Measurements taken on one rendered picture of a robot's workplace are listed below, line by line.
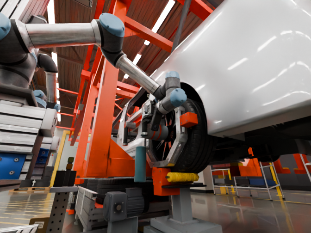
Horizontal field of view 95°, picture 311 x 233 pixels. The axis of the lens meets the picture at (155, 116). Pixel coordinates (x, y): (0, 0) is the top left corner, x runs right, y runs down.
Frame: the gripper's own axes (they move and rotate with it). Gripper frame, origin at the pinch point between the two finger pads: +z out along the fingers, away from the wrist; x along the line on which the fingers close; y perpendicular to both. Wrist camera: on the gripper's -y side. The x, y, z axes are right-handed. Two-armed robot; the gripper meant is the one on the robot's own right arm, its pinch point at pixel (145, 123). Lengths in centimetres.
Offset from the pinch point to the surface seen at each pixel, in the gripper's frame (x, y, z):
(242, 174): -208, -27, 59
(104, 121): 13, 18, 60
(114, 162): 0, -19, 60
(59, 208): 34, -54, 73
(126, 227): -14, -68, 56
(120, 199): -2, -47, 39
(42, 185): 101, -61, 849
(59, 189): 38, -39, 54
